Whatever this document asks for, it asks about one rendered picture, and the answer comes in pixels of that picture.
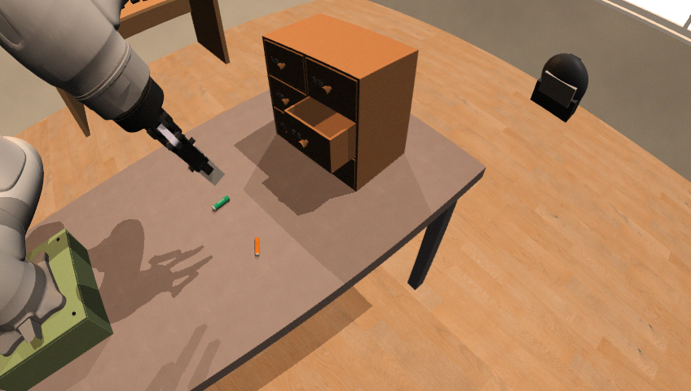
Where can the dark brown drawer front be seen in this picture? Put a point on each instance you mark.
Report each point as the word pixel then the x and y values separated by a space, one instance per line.
pixel 290 62
pixel 342 89
pixel 284 96
pixel 317 142
pixel 347 172
pixel 280 121

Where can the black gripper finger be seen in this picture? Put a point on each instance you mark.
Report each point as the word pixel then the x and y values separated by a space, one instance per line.
pixel 191 140
pixel 179 145

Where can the green aa battery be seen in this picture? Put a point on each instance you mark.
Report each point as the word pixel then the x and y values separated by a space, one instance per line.
pixel 220 203

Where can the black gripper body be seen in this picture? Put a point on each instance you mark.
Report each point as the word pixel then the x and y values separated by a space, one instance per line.
pixel 146 112

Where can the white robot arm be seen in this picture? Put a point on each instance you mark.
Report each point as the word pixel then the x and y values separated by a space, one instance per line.
pixel 73 45

